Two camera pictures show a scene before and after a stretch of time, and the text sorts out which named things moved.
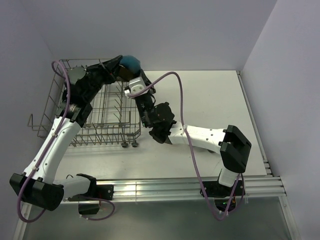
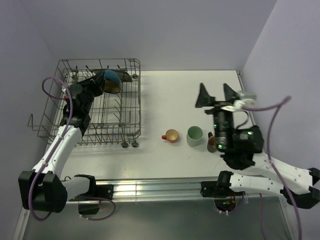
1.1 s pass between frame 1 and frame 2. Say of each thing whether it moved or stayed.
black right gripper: moved
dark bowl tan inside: moved
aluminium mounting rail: stayed
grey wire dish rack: stayed
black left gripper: moved
